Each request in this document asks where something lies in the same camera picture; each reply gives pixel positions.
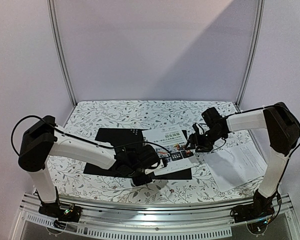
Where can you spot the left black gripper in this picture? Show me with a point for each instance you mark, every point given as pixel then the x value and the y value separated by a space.
pixel 140 182

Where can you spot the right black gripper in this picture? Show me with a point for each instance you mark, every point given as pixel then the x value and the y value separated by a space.
pixel 196 139

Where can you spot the black clip folder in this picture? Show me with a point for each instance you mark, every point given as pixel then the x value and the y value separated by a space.
pixel 109 140

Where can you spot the white text paper sheet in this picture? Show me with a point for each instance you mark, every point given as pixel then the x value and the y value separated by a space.
pixel 235 166

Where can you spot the colour printed brochure sheet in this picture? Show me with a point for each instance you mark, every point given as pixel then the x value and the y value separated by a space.
pixel 170 145

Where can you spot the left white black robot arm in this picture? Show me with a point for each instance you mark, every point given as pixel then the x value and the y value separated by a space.
pixel 45 138

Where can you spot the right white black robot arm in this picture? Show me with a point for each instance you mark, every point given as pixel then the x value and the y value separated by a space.
pixel 283 130

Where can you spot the floral patterned tablecloth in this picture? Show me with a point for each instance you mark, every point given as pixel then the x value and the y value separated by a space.
pixel 89 116

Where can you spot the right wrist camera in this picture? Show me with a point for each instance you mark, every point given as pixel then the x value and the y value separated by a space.
pixel 211 116

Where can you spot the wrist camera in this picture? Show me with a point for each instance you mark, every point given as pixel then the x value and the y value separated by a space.
pixel 154 167
pixel 211 116

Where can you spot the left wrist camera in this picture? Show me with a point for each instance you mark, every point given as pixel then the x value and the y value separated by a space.
pixel 154 167

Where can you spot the aluminium mounting rail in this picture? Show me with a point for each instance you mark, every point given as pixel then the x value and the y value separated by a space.
pixel 181 215

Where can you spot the perforated white cable tray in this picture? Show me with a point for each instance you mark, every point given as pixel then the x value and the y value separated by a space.
pixel 43 228

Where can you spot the right aluminium frame post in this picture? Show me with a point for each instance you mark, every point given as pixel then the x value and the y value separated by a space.
pixel 252 51

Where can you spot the aluminium frame post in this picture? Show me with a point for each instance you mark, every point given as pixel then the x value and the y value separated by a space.
pixel 51 5
pixel 252 51

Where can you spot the left aluminium frame post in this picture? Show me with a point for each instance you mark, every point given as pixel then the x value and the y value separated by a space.
pixel 51 5

